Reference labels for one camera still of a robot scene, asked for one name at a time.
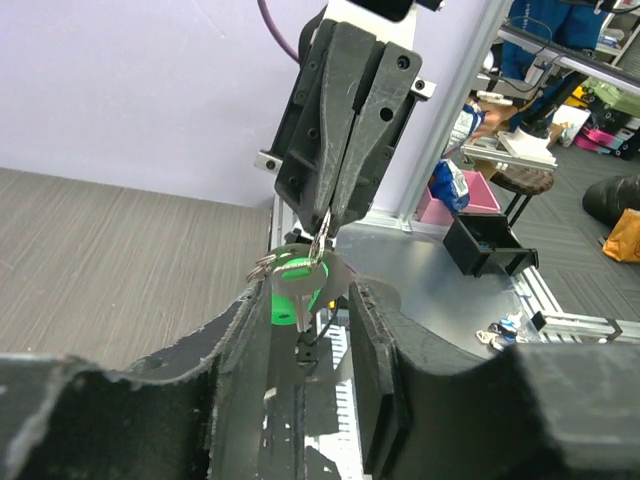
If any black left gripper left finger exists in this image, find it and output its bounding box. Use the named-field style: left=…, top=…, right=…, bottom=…
left=1, top=283, right=271, bottom=479

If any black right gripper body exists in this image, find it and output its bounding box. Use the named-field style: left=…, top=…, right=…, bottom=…
left=254, top=17, right=438, bottom=231

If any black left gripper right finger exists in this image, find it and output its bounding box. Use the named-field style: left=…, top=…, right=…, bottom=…
left=349, top=281, right=639, bottom=479

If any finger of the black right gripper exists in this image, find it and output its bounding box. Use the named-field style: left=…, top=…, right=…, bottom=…
left=331, top=42, right=422, bottom=235
left=312, top=20, right=385, bottom=230

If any pink box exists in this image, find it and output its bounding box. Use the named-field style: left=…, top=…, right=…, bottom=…
left=416, top=171, right=500, bottom=226

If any black open box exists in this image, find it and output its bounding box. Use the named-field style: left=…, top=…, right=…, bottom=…
left=443, top=213, right=539, bottom=278

